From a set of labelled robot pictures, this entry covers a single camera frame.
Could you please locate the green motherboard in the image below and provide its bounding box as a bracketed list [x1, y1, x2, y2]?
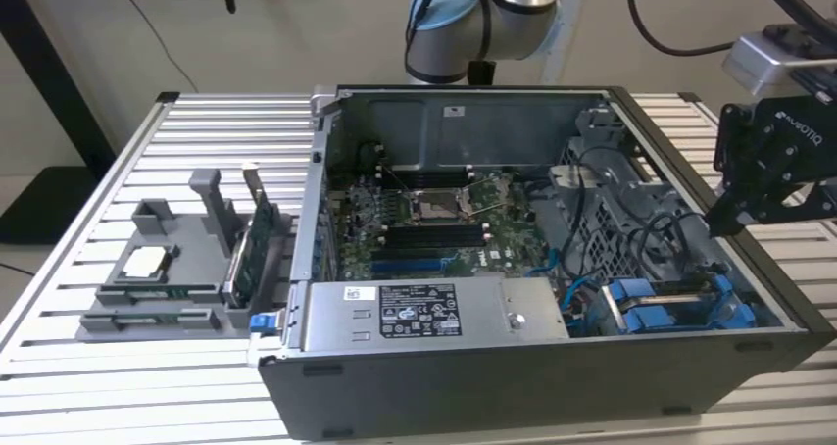
[326, 163, 557, 282]

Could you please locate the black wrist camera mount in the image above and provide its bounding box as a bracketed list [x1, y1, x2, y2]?
[713, 102, 754, 173]

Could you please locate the silver CPU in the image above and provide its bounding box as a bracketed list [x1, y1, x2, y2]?
[122, 245, 176, 278]

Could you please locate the CPU socket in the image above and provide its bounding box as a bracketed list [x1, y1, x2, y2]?
[407, 187, 463, 222]

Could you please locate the black monitor stand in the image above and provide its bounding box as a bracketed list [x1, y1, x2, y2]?
[0, 0, 120, 246]

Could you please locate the metal socket cover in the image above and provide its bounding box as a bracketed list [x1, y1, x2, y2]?
[461, 175, 517, 217]

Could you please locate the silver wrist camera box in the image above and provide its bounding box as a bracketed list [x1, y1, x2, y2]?
[722, 23, 837, 98]

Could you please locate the hard disk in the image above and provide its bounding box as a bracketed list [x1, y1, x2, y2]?
[601, 272, 757, 339]

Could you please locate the silver chipset heatsink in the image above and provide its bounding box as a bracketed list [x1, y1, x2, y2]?
[487, 244, 529, 265]

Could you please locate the blue disk wire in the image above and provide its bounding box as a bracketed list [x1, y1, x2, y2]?
[533, 262, 594, 331]

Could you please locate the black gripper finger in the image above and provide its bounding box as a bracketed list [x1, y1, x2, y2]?
[705, 168, 804, 235]
[761, 182, 837, 223]

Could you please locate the thin metal locking lever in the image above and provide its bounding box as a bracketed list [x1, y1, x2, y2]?
[382, 165, 419, 195]

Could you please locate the black disk wire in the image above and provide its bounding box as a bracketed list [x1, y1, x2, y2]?
[630, 209, 718, 284]

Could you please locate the green RAM stick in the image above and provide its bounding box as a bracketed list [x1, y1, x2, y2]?
[126, 287, 192, 300]
[111, 312, 183, 325]

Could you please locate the grey metal drive cage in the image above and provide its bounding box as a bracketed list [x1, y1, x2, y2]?
[547, 135, 721, 289]

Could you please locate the green graphics card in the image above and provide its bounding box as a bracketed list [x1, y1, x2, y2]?
[220, 162, 282, 310]

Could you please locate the black looped case wire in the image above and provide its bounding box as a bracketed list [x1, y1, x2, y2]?
[559, 143, 656, 289]

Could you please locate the grey parts rack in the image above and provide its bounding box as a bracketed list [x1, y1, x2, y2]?
[78, 168, 302, 342]

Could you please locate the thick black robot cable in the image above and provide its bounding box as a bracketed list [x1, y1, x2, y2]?
[749, 0, 837, 39]

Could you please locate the blue expansion slot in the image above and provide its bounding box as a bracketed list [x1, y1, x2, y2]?
[370, 260, 461, 277]

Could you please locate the thin black wall cable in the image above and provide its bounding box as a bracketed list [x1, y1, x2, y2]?
[119, 0, 202, 94]

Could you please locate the blue plastic case latch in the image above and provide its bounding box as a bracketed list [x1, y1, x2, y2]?
[248, 312, 282, 337]

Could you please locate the silver power supply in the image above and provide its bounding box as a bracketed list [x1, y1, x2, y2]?
[296, 275, 571, 356]

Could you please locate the black and grey PC case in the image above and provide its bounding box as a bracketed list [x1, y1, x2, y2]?
[244, 84, 837, 441]

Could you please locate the black hanging robot cable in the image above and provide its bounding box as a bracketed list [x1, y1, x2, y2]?
[625, 0, 744, 57]

